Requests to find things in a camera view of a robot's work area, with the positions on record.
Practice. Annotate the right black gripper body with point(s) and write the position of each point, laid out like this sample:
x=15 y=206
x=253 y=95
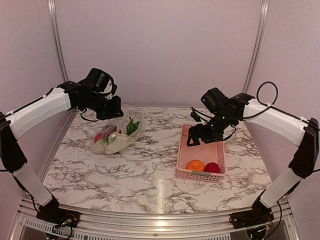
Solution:
x=214 y=132

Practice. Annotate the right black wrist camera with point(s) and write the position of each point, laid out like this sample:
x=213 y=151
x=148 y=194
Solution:
x=214 y=100

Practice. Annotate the left aluminium frame post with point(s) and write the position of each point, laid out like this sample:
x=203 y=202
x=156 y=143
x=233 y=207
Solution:
x=57 y=39

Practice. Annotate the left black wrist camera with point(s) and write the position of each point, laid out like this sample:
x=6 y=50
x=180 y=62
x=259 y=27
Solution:
x=101 y=82

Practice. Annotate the right aluminium frame post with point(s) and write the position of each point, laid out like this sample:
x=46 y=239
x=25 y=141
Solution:
x=261 y=28

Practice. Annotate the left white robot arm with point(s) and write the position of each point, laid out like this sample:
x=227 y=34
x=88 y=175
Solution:
x=63 y=98

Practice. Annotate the dark red toy fruit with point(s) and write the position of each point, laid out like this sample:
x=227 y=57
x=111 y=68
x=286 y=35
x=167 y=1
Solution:
x=212 y=167

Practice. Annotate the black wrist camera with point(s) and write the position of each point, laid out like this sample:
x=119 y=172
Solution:
x=214 y=100
x=101 y=82

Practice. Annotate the aluminium frame post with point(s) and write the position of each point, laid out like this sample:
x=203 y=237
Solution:
x=57 y=39
x=261 y=28

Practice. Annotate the bright red toy fruit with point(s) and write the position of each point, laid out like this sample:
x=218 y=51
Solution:
x=98 y=137

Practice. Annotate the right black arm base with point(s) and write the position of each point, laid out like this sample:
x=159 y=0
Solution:
x=249 y=218

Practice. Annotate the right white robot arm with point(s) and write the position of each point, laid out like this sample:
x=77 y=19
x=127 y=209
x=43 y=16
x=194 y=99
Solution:
x=301 y=134

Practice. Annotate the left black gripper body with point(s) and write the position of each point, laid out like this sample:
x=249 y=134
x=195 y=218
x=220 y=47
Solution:
x=104 y=109

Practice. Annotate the dark maroon toy food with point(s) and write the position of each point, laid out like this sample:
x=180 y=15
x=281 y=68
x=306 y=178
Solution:
x=109 y=129

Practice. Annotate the orange toy fruit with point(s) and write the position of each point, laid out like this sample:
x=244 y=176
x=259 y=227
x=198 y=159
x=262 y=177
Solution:
x=195 y=165

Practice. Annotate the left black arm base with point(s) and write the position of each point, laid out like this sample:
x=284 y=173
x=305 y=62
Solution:
x=60 y=217

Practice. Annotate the pink plastic basket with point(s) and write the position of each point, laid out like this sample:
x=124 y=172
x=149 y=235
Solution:
x=206 y=153

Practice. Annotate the clear zip top bag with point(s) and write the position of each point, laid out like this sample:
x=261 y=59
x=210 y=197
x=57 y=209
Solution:
x=121 y=122

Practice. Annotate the front aluminium frame rail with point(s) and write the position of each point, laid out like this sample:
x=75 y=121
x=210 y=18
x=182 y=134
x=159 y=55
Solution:
x=107 y=225

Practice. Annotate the white long toy vegetable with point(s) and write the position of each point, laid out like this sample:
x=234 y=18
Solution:
x=115 y=143

